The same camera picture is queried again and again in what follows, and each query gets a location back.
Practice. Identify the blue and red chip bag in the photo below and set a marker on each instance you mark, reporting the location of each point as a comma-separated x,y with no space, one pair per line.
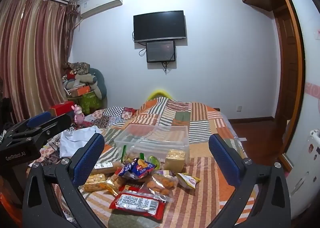
140,168

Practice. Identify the striped pink curtain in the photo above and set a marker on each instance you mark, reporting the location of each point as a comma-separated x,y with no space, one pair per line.
32,55

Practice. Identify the clear plastic container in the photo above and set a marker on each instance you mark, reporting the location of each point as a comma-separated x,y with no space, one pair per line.
155,135

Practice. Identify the wooden door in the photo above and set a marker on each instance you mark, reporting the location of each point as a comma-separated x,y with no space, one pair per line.
287,55

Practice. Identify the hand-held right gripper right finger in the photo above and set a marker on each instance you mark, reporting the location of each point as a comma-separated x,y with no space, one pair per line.
222,158

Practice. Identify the peanut clear packet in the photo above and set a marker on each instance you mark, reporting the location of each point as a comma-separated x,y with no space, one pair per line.
95,181

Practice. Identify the white cloth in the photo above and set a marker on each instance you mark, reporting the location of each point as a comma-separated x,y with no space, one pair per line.
75,140

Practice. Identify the patterned brown cloth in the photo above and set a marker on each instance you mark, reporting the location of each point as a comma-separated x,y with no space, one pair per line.
78,67

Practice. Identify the green box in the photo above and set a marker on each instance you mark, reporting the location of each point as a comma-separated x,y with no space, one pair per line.
90,101

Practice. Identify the white air conditioner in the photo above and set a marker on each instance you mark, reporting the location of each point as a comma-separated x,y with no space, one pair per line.
100,4

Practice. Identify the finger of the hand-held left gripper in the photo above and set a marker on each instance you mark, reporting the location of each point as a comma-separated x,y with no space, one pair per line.
38,119
57,124

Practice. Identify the bread block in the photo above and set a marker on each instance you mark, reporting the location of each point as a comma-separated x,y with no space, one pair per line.
175,160

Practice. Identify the purple snack packet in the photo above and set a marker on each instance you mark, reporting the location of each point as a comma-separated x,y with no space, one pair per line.
166,173

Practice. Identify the large black wall television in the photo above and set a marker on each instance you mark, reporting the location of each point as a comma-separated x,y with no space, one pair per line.
160,25

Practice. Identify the white and yellow small packet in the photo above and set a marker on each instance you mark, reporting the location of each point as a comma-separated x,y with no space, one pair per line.
188,180

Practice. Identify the red box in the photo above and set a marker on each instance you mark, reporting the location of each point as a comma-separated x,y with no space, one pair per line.
61,108

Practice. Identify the pink plush toy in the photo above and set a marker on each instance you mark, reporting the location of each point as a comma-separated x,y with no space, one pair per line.
78,115

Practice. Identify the striped patchwork blanket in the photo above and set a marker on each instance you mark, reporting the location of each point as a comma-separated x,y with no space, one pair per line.
212,120

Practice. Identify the clear packet with green edge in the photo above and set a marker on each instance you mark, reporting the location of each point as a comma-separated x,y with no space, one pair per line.
124,153

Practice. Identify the orange cardboard box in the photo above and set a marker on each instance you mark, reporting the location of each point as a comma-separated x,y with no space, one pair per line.
80,91

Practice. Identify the white wall socket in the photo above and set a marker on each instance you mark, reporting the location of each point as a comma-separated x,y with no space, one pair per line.
239,108

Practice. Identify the orange snack clear packet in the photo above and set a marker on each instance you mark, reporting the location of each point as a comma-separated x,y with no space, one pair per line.
157,184

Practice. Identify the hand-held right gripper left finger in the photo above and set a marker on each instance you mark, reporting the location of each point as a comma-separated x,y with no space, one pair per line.
87,160

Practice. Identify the small black wall monitor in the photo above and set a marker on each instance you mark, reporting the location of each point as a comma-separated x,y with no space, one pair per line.
160,51

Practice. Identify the checkered floral quilt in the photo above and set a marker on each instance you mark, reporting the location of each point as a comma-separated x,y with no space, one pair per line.
115,115

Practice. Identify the yellow plastic item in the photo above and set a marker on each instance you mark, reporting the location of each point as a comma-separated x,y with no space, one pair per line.
158,92

